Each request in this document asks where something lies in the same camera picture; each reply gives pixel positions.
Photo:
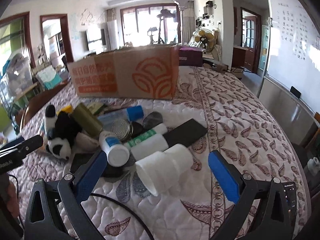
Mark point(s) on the small yellow box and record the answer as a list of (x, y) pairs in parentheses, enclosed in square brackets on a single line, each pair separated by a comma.
[(67, 108)]

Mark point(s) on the whiteboard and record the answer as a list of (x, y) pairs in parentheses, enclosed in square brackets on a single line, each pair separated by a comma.
[(287, 55)]

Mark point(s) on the flat black case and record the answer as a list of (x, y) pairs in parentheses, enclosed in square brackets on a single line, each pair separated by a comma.
[(185, 132)]

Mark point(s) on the wall television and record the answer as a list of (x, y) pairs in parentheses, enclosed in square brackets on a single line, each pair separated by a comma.
[(95, 38)]

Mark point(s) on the green seaweed snack packet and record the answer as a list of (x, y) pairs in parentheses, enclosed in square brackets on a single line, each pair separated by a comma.
[(96, 107)]

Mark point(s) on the white tube with blue cap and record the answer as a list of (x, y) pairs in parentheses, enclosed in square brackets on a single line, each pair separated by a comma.
[(135, 112)]

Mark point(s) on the purple box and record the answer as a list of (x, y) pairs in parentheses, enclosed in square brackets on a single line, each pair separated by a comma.
[(190, 57)]

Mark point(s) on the round metal perforated filter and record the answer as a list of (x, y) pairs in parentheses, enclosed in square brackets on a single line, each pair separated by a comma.
[(120, 128)]

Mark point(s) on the black whiteboard eraser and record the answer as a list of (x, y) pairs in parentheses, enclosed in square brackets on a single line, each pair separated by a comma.
[(295, 92)]

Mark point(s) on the olive green cylinder can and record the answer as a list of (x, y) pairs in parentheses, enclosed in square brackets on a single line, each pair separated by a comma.
[(87, 120)]

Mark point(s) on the small cardboard box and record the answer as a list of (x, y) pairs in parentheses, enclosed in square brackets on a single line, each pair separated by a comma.
[(221, 67)]

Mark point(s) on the black floor stand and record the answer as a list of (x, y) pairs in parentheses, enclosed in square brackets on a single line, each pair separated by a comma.
[(160, 30)]

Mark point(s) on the panda plush toy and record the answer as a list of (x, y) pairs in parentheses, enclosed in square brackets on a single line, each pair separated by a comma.
[(62, 130)]

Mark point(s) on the white tube with green label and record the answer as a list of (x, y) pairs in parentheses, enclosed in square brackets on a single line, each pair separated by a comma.
[(142, 137)]

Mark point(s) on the black oval stone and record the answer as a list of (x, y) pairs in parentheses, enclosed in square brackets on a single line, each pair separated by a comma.
[(137, 130)]

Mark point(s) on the teal tissue pack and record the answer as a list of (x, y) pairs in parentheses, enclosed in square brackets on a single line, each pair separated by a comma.
[(48, 78)]

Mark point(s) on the white bottle with blue label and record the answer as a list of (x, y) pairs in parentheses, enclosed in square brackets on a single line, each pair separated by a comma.
[(115, 152)]

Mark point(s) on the yellow electric fan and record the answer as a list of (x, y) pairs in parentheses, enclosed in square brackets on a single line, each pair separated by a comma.
[(203, 38)]

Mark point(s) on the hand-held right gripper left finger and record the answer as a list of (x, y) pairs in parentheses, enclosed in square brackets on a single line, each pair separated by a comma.
[(92, 172)]

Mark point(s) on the leaf patterned quilt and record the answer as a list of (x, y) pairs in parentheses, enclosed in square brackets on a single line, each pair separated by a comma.
[(225, 120)]

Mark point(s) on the orange printed cardboard box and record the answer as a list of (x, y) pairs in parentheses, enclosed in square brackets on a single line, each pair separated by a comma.
[(140, 75)]

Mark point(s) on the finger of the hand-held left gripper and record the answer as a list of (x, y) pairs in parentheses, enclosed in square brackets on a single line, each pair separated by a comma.
[(27, 144)]

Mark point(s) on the brown wooden door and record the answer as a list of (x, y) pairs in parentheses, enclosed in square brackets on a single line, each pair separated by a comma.
[(250, 42)]

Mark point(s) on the grey oval stone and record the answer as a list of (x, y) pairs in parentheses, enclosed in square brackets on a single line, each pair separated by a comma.
[(152, 121)]

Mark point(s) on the clear plastic storage bin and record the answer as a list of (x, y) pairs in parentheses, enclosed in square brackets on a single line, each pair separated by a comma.
[(17, 77)]

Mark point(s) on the white plastic jar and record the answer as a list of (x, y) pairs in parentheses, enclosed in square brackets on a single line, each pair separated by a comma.
[(148, 147)]

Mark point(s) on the white standing air conditioner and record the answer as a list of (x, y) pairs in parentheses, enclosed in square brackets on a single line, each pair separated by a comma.
[(112, 35)]

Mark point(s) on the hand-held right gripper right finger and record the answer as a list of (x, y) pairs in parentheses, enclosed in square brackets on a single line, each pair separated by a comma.
[(222, 180)]

